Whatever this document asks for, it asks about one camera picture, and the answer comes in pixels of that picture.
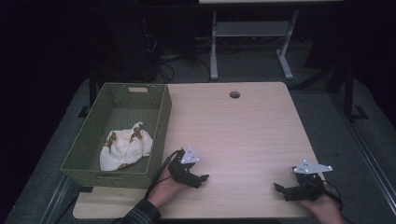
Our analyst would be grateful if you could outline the white cloth with brown patches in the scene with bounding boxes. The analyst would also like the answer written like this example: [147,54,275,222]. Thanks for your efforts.
[99,121,154,172]

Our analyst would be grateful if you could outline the white metal stand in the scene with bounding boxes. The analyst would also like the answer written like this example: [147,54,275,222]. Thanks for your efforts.
[209,8,300,81]

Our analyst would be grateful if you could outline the dark metal stand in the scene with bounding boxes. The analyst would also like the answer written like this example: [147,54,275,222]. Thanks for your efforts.
[341,63,370,123]
[77,70,98,119]

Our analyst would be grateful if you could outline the person's left hand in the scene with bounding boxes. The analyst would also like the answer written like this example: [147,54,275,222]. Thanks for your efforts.
[146,169,190,209]

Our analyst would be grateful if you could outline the black floor cables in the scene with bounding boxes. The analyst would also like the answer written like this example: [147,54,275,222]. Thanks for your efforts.
[141,31,213,84]

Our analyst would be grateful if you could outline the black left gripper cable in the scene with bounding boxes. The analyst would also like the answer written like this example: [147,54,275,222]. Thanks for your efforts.
[143,149,185,200]

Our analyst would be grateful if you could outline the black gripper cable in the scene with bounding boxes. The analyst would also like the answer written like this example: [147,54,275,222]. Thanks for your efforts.
[143,149,185,200]
[320,179,355,224]

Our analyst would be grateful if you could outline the green woven basket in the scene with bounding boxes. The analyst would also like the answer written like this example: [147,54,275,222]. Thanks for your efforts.
[60,82,173,189]

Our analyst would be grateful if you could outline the metal floor rail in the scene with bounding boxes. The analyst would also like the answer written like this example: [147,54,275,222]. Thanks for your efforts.
[39,174,82,224]
[330,92,396,216]

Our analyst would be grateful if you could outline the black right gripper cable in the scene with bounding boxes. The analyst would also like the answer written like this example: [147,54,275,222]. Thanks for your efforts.
[320,179,355,224]

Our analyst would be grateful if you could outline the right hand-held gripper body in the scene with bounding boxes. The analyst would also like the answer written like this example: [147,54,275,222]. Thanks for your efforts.
[291,160,333,202]

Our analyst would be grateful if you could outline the person's right hand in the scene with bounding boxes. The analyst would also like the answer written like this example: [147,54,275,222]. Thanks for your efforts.
[295,183,346,224]

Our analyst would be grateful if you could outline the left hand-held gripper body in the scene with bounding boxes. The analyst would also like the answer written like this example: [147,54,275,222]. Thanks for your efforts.
[167,145,203,189]

